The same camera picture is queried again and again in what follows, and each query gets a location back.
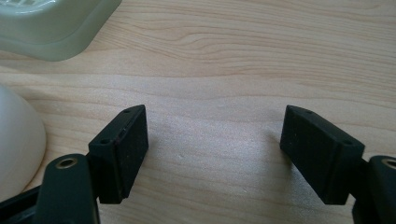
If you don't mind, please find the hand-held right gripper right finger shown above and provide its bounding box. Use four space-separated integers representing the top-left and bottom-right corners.
279 105 366 205

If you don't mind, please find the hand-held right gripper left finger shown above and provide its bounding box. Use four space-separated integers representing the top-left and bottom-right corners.
88 104 149 205

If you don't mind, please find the white round bowl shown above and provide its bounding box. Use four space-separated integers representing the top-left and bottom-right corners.
0 84 48 203

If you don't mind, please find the pale green plastic tray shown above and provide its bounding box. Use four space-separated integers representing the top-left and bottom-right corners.
0 0 123 63

